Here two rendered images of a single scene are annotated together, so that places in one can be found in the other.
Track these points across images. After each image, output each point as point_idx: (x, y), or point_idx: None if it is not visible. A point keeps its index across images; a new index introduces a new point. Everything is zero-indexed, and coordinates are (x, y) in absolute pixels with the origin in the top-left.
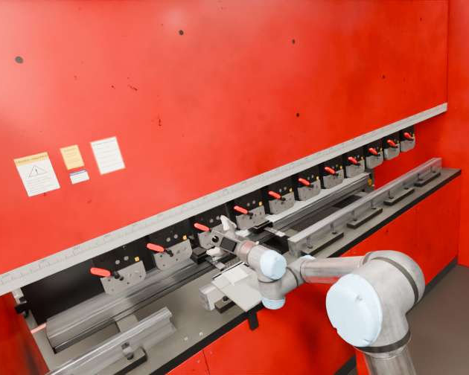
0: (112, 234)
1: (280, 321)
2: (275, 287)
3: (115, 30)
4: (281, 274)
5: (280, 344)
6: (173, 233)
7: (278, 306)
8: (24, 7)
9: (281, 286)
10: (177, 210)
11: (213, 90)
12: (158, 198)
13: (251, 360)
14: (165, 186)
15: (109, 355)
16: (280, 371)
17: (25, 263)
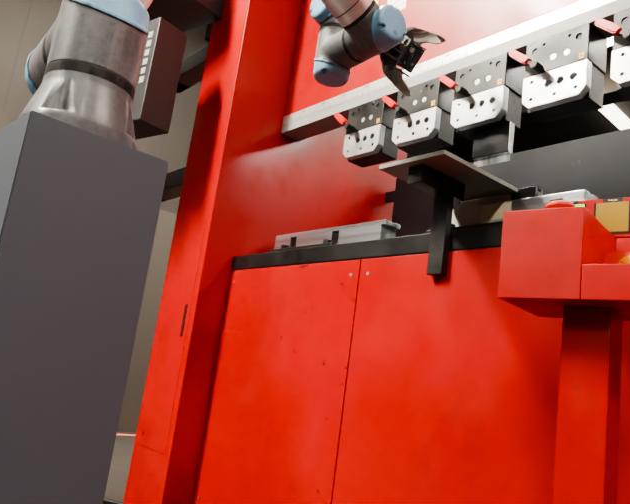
0: (371, 85)
1: (499, 308)
2: (319, 38)
3: None
4: (318, 10)
5: (482, 375)
6: (423, 93)
7: (314, 68)
8: None
9: (326, 38)
10: (437, 62)
11: None
12: (423, 43)
13: (416, 352)
14: (435, 27)
15: (321, 236)
16: (463, 453)
17: (315, 103)
